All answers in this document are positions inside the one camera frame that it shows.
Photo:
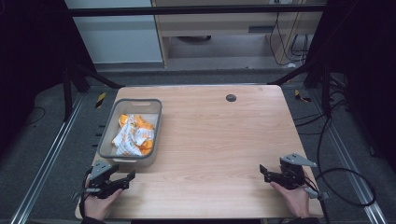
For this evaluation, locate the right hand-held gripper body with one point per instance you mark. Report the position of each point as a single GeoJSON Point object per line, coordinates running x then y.
{"type": "Point", "coordinates": [292, 174]}

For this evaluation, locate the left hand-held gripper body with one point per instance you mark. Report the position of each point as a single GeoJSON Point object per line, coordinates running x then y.
{"type": "Point", "coordinates": [100, 174]}

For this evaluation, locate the person's right hand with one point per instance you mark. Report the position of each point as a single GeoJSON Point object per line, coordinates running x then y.
{"type": "Point", "coordinates": [294, 199]}

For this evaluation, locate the person's left hand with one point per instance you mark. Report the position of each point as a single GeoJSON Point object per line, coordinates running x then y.
{"type": "Point", "coordinates": [100, 204]}

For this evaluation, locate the gray plastic bin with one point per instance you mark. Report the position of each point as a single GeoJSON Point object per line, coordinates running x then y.
{"type": "Point", "coordinates": [109, 146]}

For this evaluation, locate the orange and white crumpled cloth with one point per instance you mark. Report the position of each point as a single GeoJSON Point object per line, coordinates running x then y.
{"type": "Point", "coordinates": [134, 137]}

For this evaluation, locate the yellow black tape marker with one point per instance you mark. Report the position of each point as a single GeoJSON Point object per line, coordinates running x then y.
{"type": "Point", "coordinates": [100, 100]}
{"type": "Point", "coordinates": [301, 96]}

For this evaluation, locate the round gray table grommet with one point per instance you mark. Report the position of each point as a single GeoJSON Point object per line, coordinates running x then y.
{"type": "Point", "coordinates": [231, 98]}

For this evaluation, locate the black metal stand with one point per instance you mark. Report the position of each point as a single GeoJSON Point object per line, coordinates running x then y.
{"type": "Point", "coordinates": [67, 93]}
{"type": "Point", "coordinates": [325, 90]}

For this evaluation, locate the white plug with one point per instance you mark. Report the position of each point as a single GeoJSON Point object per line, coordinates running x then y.
{"type": "Point", "coordinates": [291, 65]}

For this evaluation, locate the dark curtain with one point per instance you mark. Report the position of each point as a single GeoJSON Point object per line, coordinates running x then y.
{"type": "Point", "coordinates": [364, 62]}
{"type": "Point", "coordinates": [31, 62]}

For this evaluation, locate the white cabinet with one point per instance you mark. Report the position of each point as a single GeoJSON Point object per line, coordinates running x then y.
{"type": "Point", "coordinates": [118, 37]}

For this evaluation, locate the black horizontal bar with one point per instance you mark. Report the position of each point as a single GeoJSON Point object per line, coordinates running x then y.
{"type": "Point", "coordinates": [186, 10]}

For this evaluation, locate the silver metal floor rail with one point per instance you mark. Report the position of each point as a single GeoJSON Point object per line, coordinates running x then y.
{"type": "Point", "coordinates": [46, 158]}
{"type": "Point", "coordinates": [348, 161]}

